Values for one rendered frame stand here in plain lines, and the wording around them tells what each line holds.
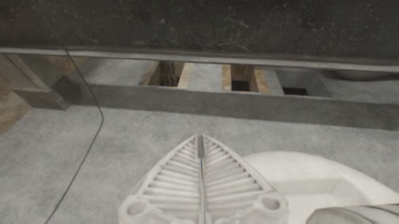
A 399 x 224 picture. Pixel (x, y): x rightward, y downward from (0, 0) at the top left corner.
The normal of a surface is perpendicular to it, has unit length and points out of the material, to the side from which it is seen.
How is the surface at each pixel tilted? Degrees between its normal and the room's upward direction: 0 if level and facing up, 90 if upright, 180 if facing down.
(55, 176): 0
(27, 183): 0
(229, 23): 90
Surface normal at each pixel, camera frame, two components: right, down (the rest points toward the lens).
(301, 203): -0.01, -0.70
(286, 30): -0.11, 0.71
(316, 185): 0.02, 0.40
